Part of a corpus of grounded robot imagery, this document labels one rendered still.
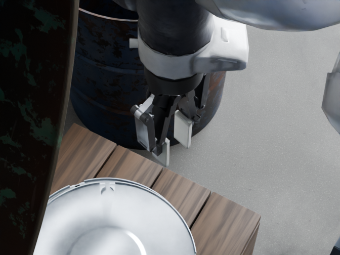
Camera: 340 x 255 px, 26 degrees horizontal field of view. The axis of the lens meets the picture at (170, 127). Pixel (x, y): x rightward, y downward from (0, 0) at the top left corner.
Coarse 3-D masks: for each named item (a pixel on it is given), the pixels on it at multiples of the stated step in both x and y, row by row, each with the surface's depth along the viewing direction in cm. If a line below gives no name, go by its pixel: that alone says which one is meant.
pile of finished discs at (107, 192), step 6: (84, 180) 125; (90, 180) 126; (96, 180) 126; (102, 180) 126; (108, 180) 126; (114, 180) 126; (120, 180) 126; (126, 180) 125; (66, 186) 125; (72, 186) 125; (108, 186) 125; (144, 186) 125; (60, 192) 125; (102, 192) 125; (108, 192) 125; (156, 192) 124
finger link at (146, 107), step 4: (152, 96) 93; (148, 100) 93; (152, 100) 93; (144, 104) 93; (148, 104) 93; (152, 104) 93; (140, 108) 93; (144, 108) 93; (148, 108) 93; (136, 112) 93; (140, 112) 93; (144, 112) 93; (148, 112) 94; (136, 116) 93; (152, 116) 94
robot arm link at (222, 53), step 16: (224, 32) 86; (240, 32) 87; (144, 48) 84; (208, 48) 85; (224, 48) 85; (240, 48) 86; (144, 64) 87; (160, 64) 85; (176, 64) 84; (192, 64) 85; (208, 64) 85; (224, 64) 86; (240, 64) 86
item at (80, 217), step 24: (72, 192) 124; (96, 192) 124; (120, 192) 124; (144, 192) 124; (48, 216) 122; (72, 216) 122; (96, 216) 122; (120, 216) 122; (144, 216) 122; (168, 216) 122; (48, 240) 119; (72, 240) 119; (96, 240) 119; (120, 240) 119; (144, 240) 119; (168, 240) 119; (192, 240) 119
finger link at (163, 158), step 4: (168, 140) 103; (164, 144) 103; (168, 144) 103; (164, 148) 104; (168, 148) 104; (152, 152) 108; (164, 152) 105; (168, 152) 105; (156, 156) 108; (160, 156) 107; (164, 156) 106; (168, 156) 106; (160, 160) 108; (164, 160) 107; (168, 160) 107; (164, 164) 108; (168, 164) 108
